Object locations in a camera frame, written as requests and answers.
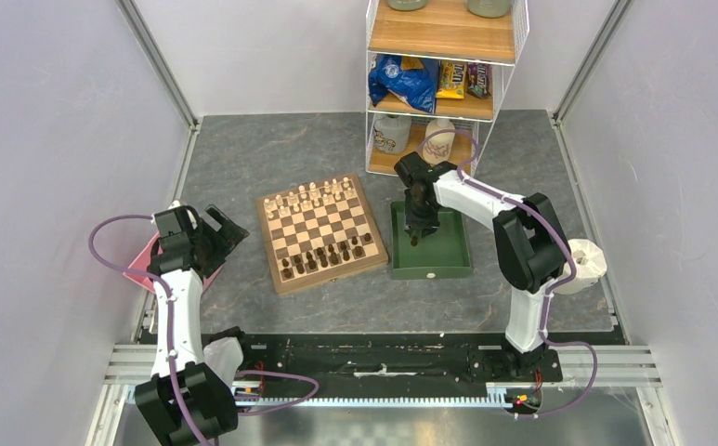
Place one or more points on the green glass jar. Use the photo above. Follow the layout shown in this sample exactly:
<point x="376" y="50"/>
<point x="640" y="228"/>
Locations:
<point x="490" y="9"/>
<point x="406" y="5"/>

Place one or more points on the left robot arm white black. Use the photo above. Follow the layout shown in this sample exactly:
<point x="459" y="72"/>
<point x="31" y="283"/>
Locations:
<point x="185" y="402"/>

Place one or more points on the wire shelf with wood boards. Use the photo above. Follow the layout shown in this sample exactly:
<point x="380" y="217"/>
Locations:
<point x="465" y="60"/>

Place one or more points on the cream patterned bottle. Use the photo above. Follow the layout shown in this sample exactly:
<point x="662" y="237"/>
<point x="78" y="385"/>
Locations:
<point x="439" y="141"/>

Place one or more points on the blue snack bag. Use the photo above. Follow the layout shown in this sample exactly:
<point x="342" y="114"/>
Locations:
<point x="412" y="80"/>

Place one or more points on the brown candy bag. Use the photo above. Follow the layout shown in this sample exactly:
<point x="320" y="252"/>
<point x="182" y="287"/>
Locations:
<point x="479" y="80"/>

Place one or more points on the green glass jar right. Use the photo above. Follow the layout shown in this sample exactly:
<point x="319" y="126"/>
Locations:
<point x="490" y="9"/>

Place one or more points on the green tray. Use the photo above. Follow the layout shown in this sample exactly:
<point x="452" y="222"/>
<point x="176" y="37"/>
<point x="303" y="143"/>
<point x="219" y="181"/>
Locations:
<point x="444" y="254"/>

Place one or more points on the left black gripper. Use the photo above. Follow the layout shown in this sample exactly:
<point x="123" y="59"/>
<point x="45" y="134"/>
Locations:
<point x="227" y="237"/>

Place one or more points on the green glass jar left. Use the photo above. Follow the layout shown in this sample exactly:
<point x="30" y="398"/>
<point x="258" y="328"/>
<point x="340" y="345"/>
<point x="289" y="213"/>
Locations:
<point x="406" y="5"/>

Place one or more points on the white paper roll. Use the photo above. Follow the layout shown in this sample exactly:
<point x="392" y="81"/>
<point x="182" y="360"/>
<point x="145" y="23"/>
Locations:
<point x="590" y="263"/>

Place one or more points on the yellow candy bag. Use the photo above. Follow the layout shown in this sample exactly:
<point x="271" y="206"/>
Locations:
<point x="451" y="80"/>

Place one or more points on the wooden chess board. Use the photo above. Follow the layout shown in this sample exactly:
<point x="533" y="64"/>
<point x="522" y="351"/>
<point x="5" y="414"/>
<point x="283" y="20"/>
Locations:
<point x="315" y="214"/>

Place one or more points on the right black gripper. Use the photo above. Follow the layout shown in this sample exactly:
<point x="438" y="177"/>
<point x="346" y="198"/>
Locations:
<point x="412" y="221"/>

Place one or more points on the pink box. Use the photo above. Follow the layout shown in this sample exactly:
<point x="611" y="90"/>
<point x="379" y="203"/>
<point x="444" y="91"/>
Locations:
<point x="142" y="261"/>

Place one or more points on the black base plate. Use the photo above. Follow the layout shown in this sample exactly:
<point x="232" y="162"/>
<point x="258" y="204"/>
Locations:
<point x="477" y="357"/>

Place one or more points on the clear patterned jug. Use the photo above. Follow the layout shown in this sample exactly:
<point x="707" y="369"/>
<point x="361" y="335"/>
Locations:
<point x="391" y="133"/>

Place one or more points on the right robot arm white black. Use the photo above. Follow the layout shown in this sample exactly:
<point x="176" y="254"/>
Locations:
<point x="531" y="246"/>

